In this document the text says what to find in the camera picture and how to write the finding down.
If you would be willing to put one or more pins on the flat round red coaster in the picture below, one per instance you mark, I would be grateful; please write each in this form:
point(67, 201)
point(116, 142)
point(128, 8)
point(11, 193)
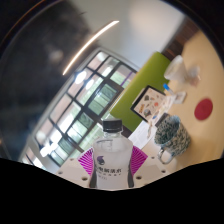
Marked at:
point(203, 109)

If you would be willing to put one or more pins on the clear plastic water bottle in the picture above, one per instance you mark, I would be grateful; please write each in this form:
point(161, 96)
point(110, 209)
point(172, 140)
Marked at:
point(111, 160)

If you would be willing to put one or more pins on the group of pendant lamps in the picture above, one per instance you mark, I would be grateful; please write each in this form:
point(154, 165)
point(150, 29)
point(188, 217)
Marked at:
point(80, 77)

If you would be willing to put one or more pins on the white paper napkin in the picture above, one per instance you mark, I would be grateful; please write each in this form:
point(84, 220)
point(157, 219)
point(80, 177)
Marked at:
point(194, 76)

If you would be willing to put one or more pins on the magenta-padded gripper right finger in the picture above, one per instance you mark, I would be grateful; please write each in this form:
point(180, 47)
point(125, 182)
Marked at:
point(138, 161)

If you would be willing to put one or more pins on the small white card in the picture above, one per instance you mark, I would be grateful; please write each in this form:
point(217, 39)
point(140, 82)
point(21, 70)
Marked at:
point(180, 97)

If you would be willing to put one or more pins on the white ceramic bowl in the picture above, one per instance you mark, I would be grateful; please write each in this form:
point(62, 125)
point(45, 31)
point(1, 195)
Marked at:
point(174, 69)

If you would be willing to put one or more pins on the speckled green ceramic mug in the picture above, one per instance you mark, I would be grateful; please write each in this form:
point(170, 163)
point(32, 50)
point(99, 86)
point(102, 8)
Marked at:
point(173, 135)

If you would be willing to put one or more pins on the curved linear ceiling light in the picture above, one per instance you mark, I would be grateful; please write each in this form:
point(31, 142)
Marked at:
point(90, 42)

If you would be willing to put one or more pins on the green upholstered bench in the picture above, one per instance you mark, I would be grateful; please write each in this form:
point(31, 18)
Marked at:
point(140, 86)

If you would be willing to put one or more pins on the small blue-capped bottle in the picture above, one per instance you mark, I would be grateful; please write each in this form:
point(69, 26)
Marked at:
point(167, 88)

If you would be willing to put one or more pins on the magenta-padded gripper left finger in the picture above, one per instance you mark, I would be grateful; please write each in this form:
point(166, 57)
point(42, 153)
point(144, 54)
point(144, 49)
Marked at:
point(86, 163)

